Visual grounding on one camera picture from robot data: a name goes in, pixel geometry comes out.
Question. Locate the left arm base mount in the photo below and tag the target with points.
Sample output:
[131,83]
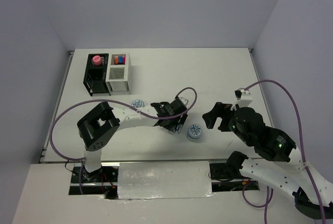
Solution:
[104,183]

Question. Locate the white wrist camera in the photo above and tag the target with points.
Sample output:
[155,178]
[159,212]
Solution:
[244,99]
[183,100]

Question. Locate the silver tape covered plate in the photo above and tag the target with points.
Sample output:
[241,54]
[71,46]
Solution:
[164,180]

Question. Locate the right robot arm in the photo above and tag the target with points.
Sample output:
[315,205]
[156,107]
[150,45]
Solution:
[311,192]

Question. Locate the blue white jar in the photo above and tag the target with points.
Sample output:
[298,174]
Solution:
[137,103]
[194,132]

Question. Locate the black slotted organizer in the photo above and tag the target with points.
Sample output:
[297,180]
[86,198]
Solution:
[95,75]

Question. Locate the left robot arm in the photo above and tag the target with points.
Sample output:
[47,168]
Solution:
[98,126]

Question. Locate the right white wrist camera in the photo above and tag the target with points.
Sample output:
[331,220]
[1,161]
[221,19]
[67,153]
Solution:
[244,99]

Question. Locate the pink capped bottle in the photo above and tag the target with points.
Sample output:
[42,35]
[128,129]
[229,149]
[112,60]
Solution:
[97,60]

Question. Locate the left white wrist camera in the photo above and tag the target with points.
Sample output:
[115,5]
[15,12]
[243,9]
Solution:
[183,100]

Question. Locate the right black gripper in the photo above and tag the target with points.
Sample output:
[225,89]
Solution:
[221,109]

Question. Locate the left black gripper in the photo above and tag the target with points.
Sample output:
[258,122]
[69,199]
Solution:
[176,126]

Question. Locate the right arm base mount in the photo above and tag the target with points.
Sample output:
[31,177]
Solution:
[225,176]

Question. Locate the white slotted organizer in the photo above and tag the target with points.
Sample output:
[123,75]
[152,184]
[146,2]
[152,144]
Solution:
[119,77]

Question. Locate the clear blue spray bottle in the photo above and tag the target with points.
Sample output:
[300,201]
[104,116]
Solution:
[176,128]

